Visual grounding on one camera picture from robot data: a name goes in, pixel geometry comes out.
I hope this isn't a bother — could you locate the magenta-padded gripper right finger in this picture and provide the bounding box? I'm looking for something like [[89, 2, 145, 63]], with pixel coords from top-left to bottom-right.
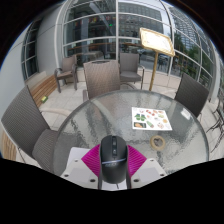
[[125, 144, 168, 190]]

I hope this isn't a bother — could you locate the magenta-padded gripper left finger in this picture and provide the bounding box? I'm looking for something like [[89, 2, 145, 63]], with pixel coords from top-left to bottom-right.
[[60, 144, 102, 190]]

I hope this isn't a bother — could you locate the black computer mouse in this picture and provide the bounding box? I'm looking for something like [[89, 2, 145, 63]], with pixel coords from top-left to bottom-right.
[[98, 134, 130, 185]]

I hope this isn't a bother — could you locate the colourful picture sheet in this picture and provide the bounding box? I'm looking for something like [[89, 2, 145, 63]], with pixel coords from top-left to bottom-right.
[[131, 106, 174, 132]]

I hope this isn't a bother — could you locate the dark grey wicker chair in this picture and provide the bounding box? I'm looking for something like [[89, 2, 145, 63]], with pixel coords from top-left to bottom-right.
[[174, 72, 211, 120], [0, 85, 69, 174]]

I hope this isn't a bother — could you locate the brown wicker armchair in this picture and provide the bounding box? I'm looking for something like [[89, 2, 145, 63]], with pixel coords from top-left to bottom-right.
[[54, 54, 79, 94], [118, 52, 146, 90], [81, 59, 138, 102]]

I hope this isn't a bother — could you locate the wooden slat bench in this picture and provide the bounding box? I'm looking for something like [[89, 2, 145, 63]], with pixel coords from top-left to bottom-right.
[[0, 74, 58, 162]]

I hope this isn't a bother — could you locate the metal-framed glass side table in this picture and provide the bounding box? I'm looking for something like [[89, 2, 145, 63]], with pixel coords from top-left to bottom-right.
[[205, 89, 224, 153]]

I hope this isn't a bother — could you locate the gold menu stand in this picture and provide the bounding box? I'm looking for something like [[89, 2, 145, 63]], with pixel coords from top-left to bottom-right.
[[138, 27, 176, 92]]

